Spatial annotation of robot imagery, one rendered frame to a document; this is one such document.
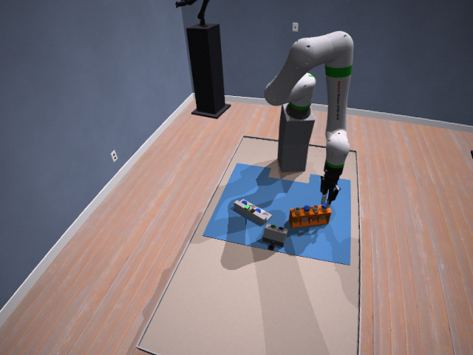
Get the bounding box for blue flat mat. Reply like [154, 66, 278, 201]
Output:
[203, 163, 351, 266]

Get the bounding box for white control panel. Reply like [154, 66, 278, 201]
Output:
[262, 224, 288, 251]

